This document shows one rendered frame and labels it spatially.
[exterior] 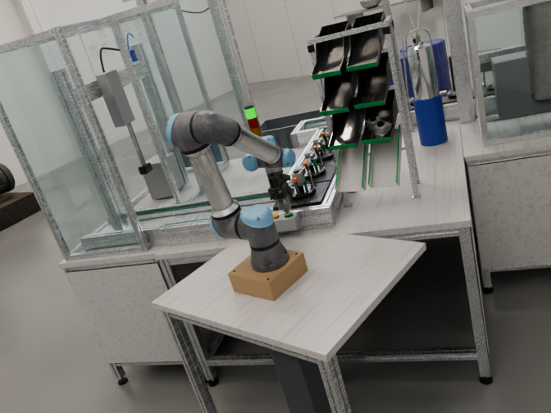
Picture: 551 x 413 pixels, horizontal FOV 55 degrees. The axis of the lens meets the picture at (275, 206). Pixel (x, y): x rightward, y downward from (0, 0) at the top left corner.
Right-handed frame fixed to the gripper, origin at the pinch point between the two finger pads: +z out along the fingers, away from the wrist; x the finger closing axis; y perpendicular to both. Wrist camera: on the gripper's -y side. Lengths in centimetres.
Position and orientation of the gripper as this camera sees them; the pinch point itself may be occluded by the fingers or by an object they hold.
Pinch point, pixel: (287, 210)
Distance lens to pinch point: 237.2
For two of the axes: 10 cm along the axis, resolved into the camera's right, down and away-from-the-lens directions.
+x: 9.3, -1.3, -3.5
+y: -2.7, 4.3, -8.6
